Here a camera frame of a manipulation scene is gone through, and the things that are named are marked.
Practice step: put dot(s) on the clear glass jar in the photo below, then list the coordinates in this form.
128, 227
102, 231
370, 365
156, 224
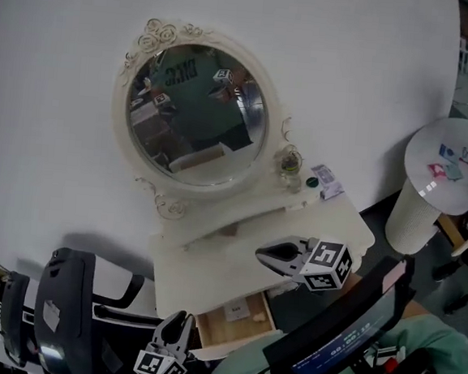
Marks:
290, 166

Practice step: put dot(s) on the white curved side table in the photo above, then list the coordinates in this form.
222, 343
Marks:
424, 158

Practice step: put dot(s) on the person's green printed t-shirt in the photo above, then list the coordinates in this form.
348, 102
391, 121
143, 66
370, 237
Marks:
426, 362

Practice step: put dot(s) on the oval white-framed mirror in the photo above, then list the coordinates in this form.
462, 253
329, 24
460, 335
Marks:
195, 113

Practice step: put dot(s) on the small dark round lid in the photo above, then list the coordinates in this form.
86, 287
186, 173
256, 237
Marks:
312, 182

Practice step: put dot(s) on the purple tissue packet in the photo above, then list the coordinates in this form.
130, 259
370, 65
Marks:
328, 182

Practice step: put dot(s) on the white dressing table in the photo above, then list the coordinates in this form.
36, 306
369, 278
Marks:
230, 271

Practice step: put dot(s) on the grey flat packet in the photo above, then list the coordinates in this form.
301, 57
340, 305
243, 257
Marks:
454, 171

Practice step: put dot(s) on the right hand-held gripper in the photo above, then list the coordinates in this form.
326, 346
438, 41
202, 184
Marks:
327, 263

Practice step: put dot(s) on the small white lump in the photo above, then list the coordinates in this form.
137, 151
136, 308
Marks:
259, 316

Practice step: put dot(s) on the person's right forearm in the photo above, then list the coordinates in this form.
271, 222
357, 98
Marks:
354, 281

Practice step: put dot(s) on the black chest-mounted phone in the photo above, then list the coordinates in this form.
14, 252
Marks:
348, 326

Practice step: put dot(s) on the white card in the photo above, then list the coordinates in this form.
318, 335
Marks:
236, 312

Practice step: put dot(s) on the small pink item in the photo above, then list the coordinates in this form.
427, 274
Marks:
435, 170

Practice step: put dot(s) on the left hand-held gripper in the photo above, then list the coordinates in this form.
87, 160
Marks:
159, 369

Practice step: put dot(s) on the large black massage chair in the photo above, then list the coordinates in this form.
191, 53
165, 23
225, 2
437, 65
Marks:
64, 310

